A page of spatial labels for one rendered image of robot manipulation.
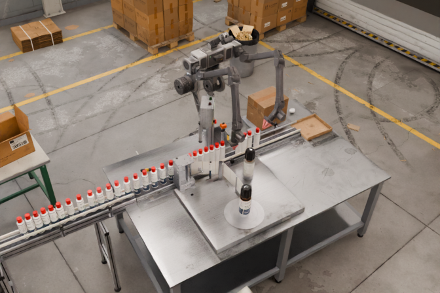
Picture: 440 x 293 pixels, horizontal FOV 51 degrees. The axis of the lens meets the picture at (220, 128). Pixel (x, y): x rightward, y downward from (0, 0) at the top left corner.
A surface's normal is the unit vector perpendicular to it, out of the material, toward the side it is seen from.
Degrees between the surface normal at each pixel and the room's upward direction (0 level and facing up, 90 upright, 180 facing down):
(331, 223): 0
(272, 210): 0
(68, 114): 0
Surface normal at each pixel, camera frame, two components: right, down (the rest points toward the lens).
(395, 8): -0.78, 0.38
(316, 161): 0.03, -0.77
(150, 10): 0.65, 0.47
